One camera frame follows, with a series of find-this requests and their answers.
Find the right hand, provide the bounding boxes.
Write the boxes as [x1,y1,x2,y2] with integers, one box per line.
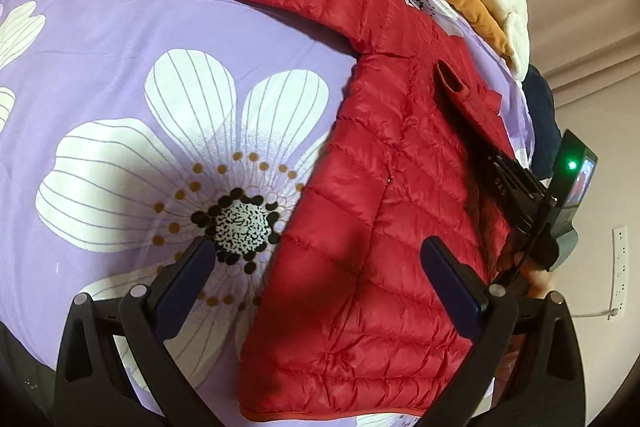
[498,251,553,298]

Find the white wall power strip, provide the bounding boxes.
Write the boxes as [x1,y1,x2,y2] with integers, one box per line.
[608,225,629,320]

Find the red puffer down jacket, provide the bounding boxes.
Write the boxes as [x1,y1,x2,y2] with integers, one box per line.
[238,0,510,421]

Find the orange garment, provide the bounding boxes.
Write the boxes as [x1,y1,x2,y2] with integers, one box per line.
[446,0,513,61]

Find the purple floral bed sheet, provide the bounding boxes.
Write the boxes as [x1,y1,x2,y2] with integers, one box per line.
[0,0,539,427]

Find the beige curtain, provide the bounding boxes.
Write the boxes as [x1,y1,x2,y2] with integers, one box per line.
[527,0,639,107]

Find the navy blue garment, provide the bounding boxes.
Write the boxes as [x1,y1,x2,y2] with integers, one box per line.
[523,64,562,180]

